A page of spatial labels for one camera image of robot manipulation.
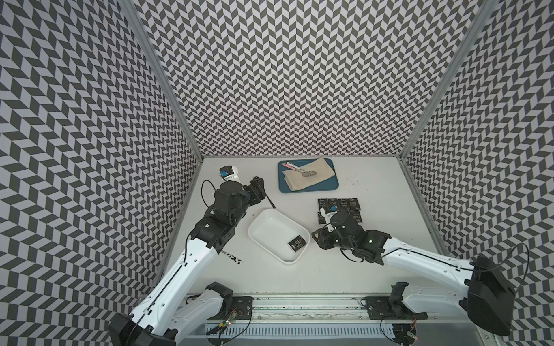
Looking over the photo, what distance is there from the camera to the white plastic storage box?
0.86m

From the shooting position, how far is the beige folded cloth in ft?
3.50

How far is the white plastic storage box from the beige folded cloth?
18 cm
